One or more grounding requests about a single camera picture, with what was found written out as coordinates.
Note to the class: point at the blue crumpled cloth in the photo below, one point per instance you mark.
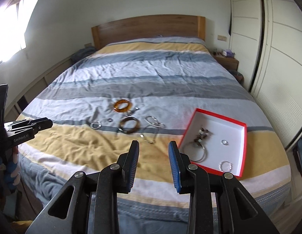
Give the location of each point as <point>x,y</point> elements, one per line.
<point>82,54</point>

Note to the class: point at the purple tissue box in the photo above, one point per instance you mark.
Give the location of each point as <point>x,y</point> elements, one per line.
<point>228,53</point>

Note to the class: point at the large silver hoop bangles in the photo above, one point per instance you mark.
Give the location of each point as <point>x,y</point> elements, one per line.
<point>201,159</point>

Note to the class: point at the striped bed with headboard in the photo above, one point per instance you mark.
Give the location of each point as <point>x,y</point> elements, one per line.
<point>165,73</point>

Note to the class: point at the beige wall switch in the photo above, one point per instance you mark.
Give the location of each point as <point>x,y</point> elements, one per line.
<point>221,38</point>

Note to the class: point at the wooden nightstand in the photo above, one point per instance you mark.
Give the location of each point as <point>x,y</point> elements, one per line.
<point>226,62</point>

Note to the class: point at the red jewelry box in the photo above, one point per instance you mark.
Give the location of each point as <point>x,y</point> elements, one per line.
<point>220,131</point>

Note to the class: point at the wooden headboard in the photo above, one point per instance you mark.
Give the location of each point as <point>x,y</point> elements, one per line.
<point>146,26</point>

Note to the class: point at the orange amber bangle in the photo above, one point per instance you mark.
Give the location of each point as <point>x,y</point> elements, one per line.
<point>122,106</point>

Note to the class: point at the small wall socket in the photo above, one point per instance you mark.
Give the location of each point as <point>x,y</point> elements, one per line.
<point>88,45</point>

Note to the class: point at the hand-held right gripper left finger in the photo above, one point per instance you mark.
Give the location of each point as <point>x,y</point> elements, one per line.
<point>133,168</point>

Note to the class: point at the dark woven basket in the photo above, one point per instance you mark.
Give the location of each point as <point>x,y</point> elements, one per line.
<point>238,76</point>

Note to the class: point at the window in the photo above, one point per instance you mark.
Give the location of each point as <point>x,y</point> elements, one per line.
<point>9,29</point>

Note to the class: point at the person's left hand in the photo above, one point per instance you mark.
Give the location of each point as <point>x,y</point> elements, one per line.
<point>13,173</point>

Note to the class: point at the white sliding wardrobe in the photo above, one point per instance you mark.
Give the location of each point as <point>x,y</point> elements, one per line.
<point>277,53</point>

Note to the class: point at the dark brown bangle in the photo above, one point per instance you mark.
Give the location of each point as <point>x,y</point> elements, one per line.
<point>129,125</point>

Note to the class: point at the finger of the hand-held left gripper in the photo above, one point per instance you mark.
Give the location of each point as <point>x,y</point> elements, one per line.
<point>40,127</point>
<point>41,121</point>

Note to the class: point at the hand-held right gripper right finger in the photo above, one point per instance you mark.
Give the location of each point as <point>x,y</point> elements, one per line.
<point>174,169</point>

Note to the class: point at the dark beaded charm cluster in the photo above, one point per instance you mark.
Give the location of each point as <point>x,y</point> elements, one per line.
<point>204,133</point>

